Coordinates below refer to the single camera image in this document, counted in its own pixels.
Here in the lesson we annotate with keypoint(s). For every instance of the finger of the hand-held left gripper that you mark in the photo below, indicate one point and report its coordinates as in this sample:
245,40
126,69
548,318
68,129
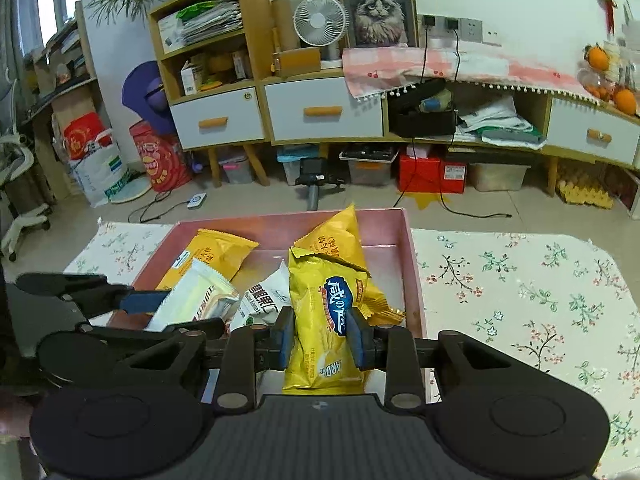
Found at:
75,360
145,301

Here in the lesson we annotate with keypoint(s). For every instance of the pink cardboard box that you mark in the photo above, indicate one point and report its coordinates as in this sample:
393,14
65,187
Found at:
401,270

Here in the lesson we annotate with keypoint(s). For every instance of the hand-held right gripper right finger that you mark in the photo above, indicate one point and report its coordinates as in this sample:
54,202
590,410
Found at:
355,340

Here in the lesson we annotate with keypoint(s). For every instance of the red printed bag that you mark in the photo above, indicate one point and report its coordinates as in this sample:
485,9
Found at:
160,160

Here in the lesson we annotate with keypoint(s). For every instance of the framed cat picture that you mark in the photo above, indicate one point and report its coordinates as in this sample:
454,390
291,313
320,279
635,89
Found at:
377,10

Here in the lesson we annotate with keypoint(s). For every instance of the purple round cushion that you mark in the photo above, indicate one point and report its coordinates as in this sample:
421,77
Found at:
142,90

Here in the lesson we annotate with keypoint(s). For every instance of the small white carton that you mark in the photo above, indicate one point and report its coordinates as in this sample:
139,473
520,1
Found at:
191,80

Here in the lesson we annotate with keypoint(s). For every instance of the tall wooden shelf cabinet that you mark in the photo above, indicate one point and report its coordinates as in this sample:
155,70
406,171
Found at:
255,10

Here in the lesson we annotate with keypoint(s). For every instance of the window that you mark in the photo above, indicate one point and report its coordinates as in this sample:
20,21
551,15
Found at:
47,5

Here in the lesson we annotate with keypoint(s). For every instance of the cream white snack packet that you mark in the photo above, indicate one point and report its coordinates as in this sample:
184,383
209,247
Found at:
195,296

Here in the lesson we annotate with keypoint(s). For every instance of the stack of papers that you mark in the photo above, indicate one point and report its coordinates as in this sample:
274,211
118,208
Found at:
210,22

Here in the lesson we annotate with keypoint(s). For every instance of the black box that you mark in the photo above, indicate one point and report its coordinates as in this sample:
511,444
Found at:
422,122

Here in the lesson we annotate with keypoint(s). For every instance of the white wall socket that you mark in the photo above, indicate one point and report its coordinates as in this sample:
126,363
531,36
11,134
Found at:
471,30
429,24
491,36
451,26

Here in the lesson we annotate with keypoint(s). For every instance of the black grey floor device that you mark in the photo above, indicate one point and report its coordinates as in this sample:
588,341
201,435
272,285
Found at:
313,180

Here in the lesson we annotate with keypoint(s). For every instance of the orange fruit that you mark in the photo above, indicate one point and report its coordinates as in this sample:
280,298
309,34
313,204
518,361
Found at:
625,101
598,58

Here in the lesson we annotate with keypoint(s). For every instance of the floral tablecloth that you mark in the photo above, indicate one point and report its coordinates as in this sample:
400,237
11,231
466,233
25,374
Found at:
525,310

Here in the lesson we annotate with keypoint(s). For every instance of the pink cherry cloth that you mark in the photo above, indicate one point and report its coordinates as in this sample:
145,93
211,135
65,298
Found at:
475,67

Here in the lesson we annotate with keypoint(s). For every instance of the red box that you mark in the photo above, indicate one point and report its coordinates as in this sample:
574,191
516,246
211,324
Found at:
430,175

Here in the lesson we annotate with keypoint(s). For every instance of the white shopping bag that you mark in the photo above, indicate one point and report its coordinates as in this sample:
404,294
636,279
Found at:
102,175

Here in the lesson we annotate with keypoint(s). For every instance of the stack of white green bags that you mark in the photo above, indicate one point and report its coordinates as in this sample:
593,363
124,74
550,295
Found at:
500,127

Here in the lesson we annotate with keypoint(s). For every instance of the clear storage bin black contents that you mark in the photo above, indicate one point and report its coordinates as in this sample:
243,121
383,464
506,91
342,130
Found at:
370,170

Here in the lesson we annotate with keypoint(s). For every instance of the white grey office chair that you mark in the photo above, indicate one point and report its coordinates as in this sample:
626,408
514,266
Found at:
20,160

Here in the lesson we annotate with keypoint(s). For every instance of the yellow cracker packet blue label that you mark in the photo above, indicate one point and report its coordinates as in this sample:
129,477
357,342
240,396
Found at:
322,320

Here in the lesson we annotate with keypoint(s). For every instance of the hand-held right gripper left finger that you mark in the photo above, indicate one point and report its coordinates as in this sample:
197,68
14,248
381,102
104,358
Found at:
288,335

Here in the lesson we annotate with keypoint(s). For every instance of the plain yellow snack packet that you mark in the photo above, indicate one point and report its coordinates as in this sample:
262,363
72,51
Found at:
335,240

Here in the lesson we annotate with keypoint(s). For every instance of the white round floor base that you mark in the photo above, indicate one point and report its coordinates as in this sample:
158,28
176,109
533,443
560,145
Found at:
132,192

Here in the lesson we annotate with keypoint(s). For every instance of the blue lid storage bin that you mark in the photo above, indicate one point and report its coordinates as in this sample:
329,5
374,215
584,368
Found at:
295,167

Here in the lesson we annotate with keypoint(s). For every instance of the small wooden box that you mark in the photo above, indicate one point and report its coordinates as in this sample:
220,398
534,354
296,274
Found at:
300,62

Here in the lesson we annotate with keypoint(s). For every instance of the small white floor device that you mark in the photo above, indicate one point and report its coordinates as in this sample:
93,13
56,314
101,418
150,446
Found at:
197,201

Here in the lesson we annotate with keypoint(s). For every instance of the small white fan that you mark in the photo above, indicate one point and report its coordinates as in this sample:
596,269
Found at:
320,17

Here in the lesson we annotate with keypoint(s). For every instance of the cluttered dark desk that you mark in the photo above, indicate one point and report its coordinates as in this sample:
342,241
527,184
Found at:
60,85

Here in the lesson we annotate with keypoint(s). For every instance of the yellow egg cartons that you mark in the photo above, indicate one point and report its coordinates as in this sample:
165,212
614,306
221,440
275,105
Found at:
585,195

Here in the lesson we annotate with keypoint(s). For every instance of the clear bag of fruit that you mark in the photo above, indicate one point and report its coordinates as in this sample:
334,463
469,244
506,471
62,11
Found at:
597,85

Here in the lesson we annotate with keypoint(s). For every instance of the low wooden cabinet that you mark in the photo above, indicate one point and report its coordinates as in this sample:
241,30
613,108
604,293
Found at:
552,175

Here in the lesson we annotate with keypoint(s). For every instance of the small clear storage bin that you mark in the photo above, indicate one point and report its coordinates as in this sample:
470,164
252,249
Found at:
236,170

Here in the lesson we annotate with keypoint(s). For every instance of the red gift bag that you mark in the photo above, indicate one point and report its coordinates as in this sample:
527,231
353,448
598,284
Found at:
82,137

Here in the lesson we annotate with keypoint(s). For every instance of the clear storage bin white contents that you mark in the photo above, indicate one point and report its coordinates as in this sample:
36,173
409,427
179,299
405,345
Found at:
497,177

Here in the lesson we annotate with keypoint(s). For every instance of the yellow snack packet white label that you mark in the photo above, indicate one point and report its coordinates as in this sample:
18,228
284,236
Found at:
220,255

